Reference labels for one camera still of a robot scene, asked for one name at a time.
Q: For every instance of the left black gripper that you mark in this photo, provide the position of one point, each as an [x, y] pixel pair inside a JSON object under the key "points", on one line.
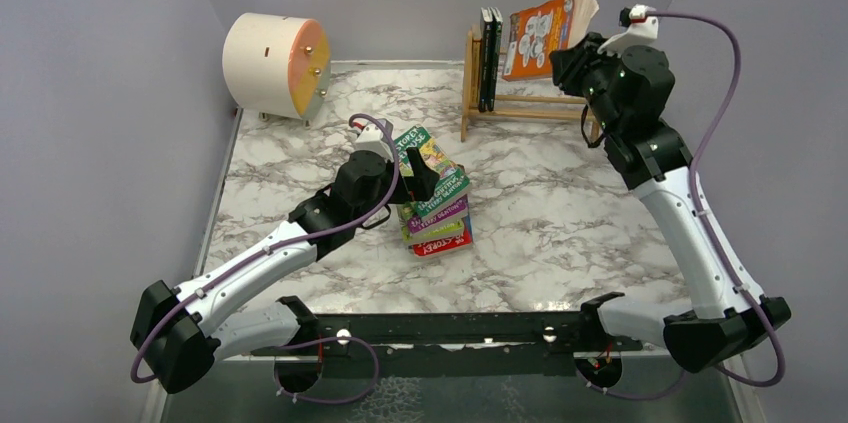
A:
{"points": [[411, 177]]}

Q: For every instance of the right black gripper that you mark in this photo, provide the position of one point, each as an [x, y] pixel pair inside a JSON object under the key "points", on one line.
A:
{"points": [[566, 65]]}

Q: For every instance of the lime green treehouse book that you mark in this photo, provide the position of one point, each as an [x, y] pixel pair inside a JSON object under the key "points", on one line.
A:
{"points": [[434, 232]]}

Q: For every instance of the orange treehouse book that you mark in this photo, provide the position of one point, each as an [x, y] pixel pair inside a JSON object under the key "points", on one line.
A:
{"points": [[536, 32]]}

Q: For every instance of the purple treehouse book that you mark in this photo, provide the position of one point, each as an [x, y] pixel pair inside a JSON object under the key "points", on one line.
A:
{"points": [[415, 224]]}

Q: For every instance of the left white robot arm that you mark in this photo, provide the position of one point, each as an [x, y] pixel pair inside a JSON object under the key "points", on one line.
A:
{"points": [[179, 332]]}

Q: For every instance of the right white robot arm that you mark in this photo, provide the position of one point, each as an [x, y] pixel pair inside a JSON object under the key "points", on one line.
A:
{"points": [[729, 313]]}

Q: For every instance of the red treehouse book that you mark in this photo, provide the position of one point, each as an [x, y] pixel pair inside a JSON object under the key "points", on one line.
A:
{"points": [[445, 242]]}

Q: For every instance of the wooden book rack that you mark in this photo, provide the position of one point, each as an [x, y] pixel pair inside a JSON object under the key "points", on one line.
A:
{"points": [[566, 108]]}

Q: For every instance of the black book right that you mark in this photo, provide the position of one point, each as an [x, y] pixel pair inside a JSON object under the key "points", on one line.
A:
{"points": [[494, 59]]}

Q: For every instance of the black book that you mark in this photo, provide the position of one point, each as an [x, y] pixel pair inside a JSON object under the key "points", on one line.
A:
{"points": [[488, 26], [494, 59]]}

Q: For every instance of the black book left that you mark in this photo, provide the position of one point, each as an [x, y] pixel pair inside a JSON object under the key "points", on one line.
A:
{"points": [[488, 26]]}

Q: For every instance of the cream round drawer cabinet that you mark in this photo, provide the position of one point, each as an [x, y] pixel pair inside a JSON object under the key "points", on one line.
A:
{"points": [[277, 65]]}

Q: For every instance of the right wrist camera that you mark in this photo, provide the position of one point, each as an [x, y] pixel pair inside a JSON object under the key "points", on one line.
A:
{"points": [[641, 28]]}

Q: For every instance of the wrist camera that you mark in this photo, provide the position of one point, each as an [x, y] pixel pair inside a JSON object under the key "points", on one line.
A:
{"points": [[372, 139], [641, 28]]}

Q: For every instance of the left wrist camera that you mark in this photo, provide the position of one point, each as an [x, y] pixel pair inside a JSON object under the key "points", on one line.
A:
{"points": [[372, 139]]}

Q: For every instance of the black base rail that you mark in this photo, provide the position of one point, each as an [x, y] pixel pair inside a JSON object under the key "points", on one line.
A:
{"points": [[429, 345]]}

